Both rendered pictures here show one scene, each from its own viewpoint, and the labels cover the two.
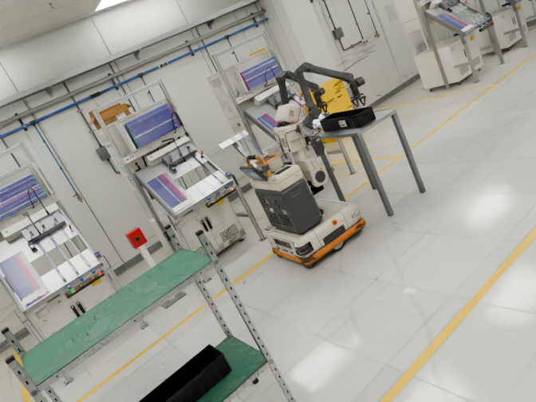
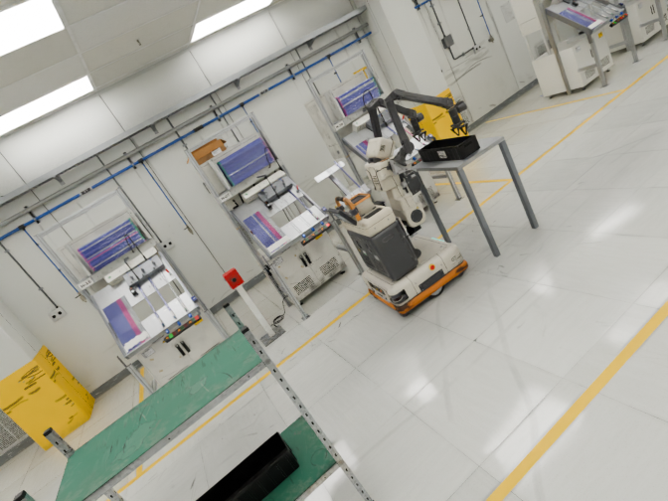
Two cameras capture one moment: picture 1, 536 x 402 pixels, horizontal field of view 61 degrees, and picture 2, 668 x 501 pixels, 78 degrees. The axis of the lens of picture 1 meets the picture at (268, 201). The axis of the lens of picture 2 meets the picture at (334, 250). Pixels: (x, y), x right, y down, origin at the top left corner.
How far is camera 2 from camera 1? 0.73 m
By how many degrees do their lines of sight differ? 10
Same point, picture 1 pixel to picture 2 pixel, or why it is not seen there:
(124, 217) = (234, 246)
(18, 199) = (117, 245)
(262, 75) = (360, 98)
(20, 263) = (122, 308)
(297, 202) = (389, 249)
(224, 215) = (323, 250)
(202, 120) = (305, 146)
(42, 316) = (148, 355)
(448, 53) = (572, 56)
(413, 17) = (532, 17)
